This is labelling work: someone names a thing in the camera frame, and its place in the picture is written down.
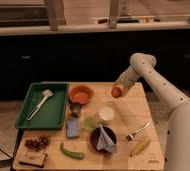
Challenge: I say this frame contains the small metal cup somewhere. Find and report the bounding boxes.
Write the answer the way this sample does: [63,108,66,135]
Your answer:
[70,103,82,117]

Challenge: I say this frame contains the red apple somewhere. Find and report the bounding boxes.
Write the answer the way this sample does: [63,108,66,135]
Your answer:
[111,87,122,98]

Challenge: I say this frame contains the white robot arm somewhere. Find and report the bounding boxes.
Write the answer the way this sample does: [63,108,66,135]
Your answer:
[115,53,190,171]

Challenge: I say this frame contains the dark brown bowl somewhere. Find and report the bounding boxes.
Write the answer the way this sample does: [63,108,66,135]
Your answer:
[90,127,117,153]

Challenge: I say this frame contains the blue folded cloth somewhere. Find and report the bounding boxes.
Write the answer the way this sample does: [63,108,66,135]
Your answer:
[96,125,117,153]

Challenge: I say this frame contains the brown wooden block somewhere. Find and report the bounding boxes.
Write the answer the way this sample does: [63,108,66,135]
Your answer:
[18,152,47,168]

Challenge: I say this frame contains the white cup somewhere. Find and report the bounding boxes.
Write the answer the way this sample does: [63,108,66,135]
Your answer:
[98,106,115,124]

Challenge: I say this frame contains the blue sponge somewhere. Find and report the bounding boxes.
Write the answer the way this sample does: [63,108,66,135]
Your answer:
[66,117,79,138]

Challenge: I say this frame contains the green plastic tray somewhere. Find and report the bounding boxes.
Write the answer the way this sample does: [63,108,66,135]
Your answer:
[16,83,69,130]

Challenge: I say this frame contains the yellow corn cob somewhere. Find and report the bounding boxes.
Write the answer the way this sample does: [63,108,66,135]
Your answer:
[130,137,151,157]

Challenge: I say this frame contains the metal fork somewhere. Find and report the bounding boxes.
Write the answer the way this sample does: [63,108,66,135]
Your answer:
[126,122,150,141]

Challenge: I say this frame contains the bunch of dark grapes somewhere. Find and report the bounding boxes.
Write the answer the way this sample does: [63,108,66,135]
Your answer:
[25,136,50,151]

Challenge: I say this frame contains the green chili pepper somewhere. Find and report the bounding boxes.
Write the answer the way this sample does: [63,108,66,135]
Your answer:
[60,142,84,160]

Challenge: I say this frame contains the orange bowl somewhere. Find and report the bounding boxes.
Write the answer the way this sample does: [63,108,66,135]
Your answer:
[69,85,94,105]

